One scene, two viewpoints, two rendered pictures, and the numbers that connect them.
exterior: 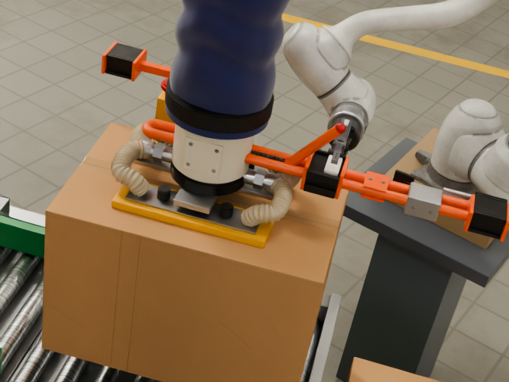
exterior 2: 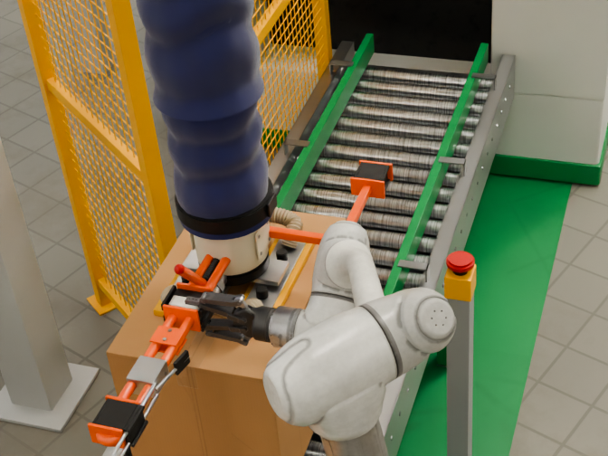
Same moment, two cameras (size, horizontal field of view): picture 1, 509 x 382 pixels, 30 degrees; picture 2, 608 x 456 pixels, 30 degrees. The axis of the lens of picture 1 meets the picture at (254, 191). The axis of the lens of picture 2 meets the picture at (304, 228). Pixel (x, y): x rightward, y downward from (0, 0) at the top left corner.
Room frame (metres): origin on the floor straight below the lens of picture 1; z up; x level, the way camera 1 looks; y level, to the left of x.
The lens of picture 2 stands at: (2.44, -1.87, 2.86)
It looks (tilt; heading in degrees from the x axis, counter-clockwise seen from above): 38 degrees down; 105
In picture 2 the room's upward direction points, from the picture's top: 6 degrees counter-clockwise
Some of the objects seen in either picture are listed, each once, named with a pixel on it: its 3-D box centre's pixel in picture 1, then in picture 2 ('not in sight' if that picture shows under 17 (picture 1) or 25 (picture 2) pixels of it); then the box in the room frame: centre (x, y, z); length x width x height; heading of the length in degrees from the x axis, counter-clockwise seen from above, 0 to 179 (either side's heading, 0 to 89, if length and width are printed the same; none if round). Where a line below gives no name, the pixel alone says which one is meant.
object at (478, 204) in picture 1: (487, 217); (116, 422); (1.66, -0.49, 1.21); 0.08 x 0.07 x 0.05; 82
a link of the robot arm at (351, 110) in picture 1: (347, 124); (286, 327); (1.94, -0.18, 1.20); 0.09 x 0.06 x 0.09; 83
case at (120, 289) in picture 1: (197, 264); (242, 340); (1.73, 0.10, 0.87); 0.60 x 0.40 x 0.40; 83
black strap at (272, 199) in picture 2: (220, 96); (225, 198); (1.75, 0.11, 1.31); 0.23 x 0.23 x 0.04
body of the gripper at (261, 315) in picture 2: (342, 139); (253, 322); (1.86, -0.17, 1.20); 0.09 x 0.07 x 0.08; 173
